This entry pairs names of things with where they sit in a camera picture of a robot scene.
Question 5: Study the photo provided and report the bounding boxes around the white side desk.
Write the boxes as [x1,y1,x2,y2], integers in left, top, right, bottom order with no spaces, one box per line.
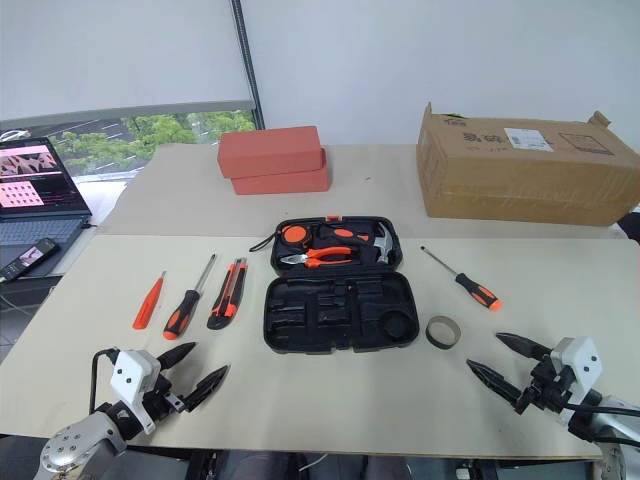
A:
[0,167,147,281]

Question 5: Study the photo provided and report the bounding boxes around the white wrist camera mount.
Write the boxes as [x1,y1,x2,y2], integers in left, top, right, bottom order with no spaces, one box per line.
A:
[109,349,164,434]
[549,336,604,407]

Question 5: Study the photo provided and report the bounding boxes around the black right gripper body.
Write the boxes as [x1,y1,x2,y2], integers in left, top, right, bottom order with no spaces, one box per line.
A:
[515,356,575,416]

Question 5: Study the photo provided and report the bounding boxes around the orange black tape measure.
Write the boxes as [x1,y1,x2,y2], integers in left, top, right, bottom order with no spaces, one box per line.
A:
[249,224,314,254]

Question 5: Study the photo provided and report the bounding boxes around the orange black utility knife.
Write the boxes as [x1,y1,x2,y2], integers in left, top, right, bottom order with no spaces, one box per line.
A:
[206,257,249,331]

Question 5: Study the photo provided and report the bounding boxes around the black orange tool handle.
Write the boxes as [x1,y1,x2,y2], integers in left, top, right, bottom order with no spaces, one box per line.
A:
[318,224,372,247]

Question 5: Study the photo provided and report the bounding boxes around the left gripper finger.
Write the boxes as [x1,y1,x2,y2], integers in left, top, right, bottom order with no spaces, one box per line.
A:
[183,364,231,414]
[158,341,198,374]

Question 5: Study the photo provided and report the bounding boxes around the orange rectangular box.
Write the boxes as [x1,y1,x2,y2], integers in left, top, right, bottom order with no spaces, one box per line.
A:
[229,146,331,197]
[216,125,327,179]

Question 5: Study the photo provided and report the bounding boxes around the silver claw hammer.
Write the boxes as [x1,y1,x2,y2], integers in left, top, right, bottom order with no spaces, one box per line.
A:
[368,222,399,265]

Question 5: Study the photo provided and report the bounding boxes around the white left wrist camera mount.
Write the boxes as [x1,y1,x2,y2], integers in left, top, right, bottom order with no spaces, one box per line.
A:
[109,349,164,434]

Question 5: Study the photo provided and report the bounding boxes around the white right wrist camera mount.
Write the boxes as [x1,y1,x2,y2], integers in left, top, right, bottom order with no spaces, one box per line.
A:
[549,336,604,407]

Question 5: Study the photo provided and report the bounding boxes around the beige table cover sheet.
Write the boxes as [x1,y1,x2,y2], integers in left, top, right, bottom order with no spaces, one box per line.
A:
[0,233,640,460]

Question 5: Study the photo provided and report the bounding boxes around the thin shaft black orange screwdriver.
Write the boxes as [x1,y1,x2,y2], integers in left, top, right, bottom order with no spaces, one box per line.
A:
[420,245,504,314]

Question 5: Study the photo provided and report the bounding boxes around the open laptop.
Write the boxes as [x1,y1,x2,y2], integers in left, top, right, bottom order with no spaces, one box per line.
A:
[0,136,94,277]

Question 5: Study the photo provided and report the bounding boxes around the orange handled pliers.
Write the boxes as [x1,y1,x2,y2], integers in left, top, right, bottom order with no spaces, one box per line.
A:
[279,245,358,269]

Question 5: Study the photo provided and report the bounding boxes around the black tool case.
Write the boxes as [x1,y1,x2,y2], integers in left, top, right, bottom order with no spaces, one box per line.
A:
[262,215,421,356]

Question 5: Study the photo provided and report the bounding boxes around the orange test pen screwdriver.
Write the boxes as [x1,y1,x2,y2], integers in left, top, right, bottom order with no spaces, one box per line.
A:
[131,270,168,332]

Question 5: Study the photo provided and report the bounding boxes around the brown cardboard shipping box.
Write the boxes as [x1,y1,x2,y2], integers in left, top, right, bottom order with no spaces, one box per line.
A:
[415,101,640,228]

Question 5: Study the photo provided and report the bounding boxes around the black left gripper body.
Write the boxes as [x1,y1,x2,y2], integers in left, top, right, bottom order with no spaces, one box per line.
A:
[141,368,190,427]

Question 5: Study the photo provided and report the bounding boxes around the grey blind bottom bar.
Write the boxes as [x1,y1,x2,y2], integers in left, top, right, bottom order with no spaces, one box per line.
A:
[0,99,255,133]

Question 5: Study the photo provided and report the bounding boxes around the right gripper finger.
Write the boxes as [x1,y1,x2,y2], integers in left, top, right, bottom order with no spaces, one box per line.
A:
[465,358,527,407]
[495,332,553,363]

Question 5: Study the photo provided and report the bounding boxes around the thick shaft black orange screwdriver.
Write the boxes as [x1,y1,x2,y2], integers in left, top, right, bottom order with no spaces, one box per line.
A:
[162,253,219,341]

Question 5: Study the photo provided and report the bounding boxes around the black smartphone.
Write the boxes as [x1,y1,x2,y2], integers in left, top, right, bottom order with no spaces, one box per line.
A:
[0,238,62,283]

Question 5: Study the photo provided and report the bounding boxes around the grey tape roll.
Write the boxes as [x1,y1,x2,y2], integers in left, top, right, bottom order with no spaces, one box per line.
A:
[425,315,462,350]

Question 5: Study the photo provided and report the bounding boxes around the black window post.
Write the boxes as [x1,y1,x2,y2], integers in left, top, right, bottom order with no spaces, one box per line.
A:
[231,0,267,132]

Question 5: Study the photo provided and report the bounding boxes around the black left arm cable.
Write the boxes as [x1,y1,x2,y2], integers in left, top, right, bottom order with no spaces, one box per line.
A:
[89,348,122,414]

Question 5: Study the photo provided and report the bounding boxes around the dark object at table edge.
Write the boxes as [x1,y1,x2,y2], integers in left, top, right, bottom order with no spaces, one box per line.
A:
[616,209,640,247]

